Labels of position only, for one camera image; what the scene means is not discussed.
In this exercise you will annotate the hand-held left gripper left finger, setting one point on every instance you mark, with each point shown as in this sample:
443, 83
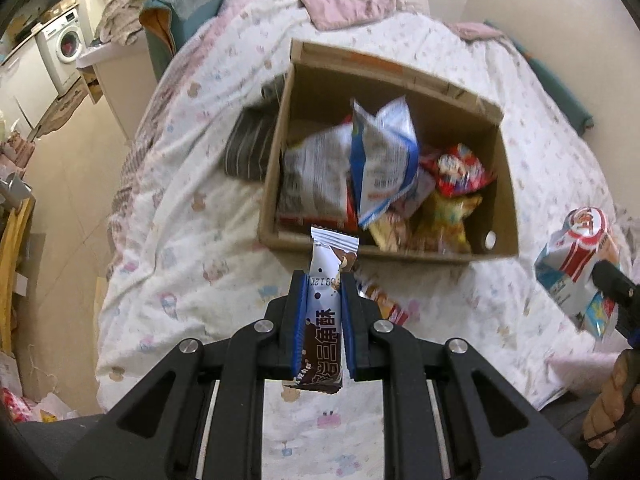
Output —
297, 330

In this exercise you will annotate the pink blanket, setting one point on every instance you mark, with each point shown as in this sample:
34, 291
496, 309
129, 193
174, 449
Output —
340, 10

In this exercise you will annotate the grey-blue cushion with orange lining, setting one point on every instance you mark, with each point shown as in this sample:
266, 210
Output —
190, 5

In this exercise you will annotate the dark striped cloth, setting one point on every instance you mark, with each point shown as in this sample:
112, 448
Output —
247, 145

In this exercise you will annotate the person's right hand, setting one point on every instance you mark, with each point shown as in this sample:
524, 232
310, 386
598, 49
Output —
607, 405

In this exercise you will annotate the brown floor rug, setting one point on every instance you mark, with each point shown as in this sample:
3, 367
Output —
65, 107

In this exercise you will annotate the pink printed plastic bag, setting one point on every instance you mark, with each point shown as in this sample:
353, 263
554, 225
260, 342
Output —
15, 402

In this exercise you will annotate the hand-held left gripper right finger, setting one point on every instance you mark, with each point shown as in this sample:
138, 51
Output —
348, 330

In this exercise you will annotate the white kitchen cabinets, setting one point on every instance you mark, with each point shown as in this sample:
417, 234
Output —
25, 80

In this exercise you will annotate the orange striped snack packet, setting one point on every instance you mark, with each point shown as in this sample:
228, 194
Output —
387, 305

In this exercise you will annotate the teal pillow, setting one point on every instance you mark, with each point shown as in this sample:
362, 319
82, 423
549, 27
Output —
565, 100

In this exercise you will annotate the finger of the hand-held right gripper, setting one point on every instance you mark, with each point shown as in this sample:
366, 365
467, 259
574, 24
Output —
617, 285

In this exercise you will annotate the grey metal bracket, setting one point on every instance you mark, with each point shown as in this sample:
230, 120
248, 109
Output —
17, 190

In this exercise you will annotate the brown and white chocolate bar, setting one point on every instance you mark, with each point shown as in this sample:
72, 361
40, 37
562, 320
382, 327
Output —
322, 330

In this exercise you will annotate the white washing machine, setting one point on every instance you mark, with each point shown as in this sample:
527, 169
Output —
62, 45

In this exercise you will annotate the blue and white snack bag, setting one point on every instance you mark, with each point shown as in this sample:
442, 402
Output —
380, 160

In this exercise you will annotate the red snack bag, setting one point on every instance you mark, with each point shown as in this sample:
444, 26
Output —
570, 260

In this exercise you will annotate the cardboard box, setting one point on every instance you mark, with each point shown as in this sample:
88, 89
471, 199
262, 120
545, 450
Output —
380, 90

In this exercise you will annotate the yellow snack packet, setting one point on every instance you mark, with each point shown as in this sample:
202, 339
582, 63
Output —
445, 220

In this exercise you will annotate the white chick print chips bag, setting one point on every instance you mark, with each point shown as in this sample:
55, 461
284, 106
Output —
315, 175

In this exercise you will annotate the yellow wooden chair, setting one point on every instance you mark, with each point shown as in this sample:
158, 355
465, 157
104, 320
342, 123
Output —
12, 270

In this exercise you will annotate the pile of light clothes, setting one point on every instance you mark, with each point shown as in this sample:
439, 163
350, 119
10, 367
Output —
125, 15

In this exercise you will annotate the person's grey trouser leg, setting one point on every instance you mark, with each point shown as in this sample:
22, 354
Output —
55, 445

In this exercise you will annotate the white bedside cabinet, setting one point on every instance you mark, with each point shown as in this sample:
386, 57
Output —
125, 85

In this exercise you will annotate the colourful foil snack packet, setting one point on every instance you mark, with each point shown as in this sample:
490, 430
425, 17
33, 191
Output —
457, 170

